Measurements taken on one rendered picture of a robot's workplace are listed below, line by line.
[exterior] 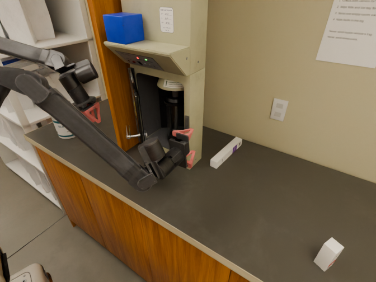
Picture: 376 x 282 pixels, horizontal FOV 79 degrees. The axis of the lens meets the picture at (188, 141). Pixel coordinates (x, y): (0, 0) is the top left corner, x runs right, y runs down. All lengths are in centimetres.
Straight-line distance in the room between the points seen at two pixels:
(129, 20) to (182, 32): 19
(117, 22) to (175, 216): 74
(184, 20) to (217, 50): 48
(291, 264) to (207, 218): 31
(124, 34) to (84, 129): 39
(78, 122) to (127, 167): 18
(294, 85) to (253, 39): 29
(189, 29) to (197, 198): 65
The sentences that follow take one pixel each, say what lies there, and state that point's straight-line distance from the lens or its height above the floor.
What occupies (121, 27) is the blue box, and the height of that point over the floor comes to 157.
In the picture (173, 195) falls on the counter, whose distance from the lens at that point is 101.
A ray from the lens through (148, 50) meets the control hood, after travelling 82.
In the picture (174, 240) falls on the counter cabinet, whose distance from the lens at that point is 106.
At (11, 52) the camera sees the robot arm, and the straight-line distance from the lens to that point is 108.
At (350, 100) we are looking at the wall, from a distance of 120.
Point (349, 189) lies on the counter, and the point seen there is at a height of 94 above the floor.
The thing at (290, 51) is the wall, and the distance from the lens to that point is 118.
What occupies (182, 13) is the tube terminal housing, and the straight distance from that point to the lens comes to 86.
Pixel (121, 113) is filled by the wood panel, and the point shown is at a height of 116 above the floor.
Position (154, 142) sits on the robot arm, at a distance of 68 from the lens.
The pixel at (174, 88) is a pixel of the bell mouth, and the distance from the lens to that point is 98.
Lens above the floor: 169
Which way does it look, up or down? 35 degrees down
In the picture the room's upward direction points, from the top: straight up
